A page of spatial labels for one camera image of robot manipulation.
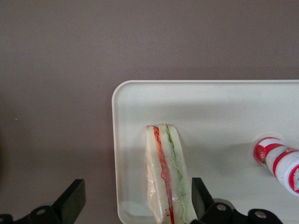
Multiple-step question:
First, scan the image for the beige plastic tray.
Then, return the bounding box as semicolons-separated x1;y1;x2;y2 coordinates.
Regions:
111;80;299;224

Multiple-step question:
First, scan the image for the brown table cover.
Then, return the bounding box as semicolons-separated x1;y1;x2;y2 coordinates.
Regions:
0;0;299;224

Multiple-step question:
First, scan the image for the triangle sandwich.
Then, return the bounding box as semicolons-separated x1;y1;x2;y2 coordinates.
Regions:
144;123;199;224

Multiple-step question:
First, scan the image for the red white yogurt cup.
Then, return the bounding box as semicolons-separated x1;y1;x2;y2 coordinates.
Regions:
253;137;299;196

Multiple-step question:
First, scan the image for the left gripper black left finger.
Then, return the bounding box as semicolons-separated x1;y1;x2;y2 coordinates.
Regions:
0;178;86;224

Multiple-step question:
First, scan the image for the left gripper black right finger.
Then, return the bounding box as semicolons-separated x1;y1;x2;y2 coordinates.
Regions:
190;177;282;224

